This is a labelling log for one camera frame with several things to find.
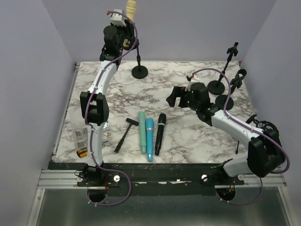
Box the black front mounting rail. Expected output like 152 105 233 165
48 162 244 196

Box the black microphone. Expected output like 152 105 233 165
155 113 166 156

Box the blue microphone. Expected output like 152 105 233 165
146 118 154 162

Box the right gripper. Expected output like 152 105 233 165
166 86 200 111

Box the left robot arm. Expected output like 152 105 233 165
79 19 137 186

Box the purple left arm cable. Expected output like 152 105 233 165
84 10 139 208

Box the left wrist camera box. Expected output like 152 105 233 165
109 9 126 27

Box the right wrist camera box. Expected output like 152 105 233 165
185 75 200 91

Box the clear screw organizer box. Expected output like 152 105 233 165
71 122 111 149

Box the mint green microphone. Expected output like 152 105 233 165
138 111 146 153

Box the cream microphone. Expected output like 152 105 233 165
123 0 136 50

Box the black round-base clip stand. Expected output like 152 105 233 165
207 42 239 95

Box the yellow black utility knife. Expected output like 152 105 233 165
76 148 87 158

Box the black T-handle tool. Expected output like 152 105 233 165
114 118 139 153

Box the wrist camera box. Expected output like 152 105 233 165
109 9 126 27
185 75 200 91

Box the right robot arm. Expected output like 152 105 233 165
166 82 285 185

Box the black stand with shock mount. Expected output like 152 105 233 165
123 39 148 79

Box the black tripod shock-mount stand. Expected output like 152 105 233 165
235 114 279 154

